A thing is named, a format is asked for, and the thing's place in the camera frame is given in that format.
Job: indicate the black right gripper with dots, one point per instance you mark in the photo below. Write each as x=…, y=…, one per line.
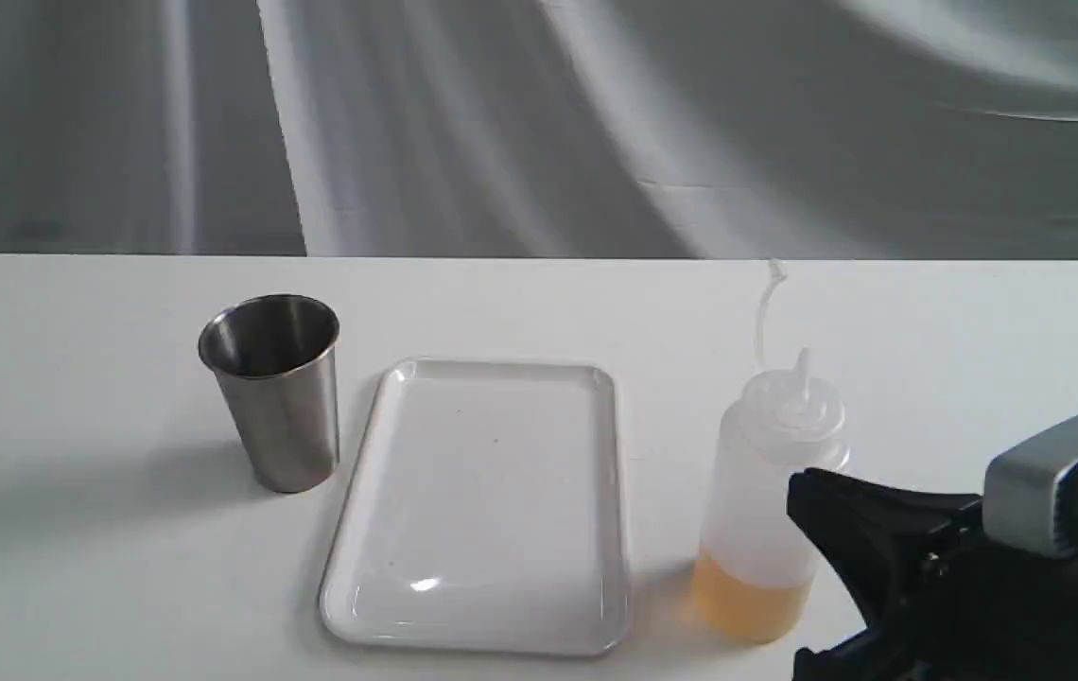
x=963, y=607

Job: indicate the translucent squeeze bottle amber liquid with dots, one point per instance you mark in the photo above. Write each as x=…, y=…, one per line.
x=754, y=570

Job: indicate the stainless steel cup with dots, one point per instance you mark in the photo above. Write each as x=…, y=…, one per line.
x=274, y=361

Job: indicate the white plastic tray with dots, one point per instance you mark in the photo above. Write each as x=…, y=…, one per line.
x=485, y=513

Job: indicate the grey backdrop cloth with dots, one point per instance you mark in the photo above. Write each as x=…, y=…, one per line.
x=603, y=129

